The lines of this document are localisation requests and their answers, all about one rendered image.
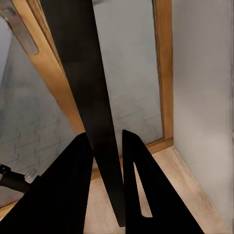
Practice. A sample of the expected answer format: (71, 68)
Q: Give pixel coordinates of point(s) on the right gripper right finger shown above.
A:
(170, 214)

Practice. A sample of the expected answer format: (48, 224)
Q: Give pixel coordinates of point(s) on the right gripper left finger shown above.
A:
(57, 202)

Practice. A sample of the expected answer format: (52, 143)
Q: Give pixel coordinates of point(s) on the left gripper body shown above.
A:
(20, 184)

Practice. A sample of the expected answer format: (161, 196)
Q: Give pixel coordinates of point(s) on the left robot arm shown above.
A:
(17, 181)

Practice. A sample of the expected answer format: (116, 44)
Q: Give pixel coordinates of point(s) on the poster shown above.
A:
(73, 27)

